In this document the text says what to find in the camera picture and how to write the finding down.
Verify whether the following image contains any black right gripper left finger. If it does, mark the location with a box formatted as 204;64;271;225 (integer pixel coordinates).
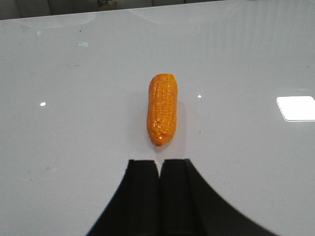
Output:
88;160;159;236

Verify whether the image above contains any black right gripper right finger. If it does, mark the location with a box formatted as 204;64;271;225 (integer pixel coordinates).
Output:
159;158;281;236

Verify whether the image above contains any orange plastic corn cob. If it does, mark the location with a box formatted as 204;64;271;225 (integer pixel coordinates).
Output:
147;74;178;147

